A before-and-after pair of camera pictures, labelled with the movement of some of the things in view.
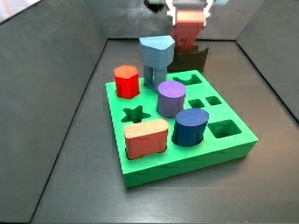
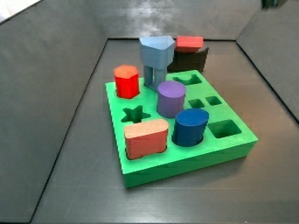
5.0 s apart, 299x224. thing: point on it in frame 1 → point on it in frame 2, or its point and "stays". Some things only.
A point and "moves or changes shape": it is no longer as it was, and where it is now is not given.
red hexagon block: [125, 77] stays
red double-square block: [188, 25] moves or changes shape
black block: [189, 61] stays
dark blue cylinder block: [189, 126] stays
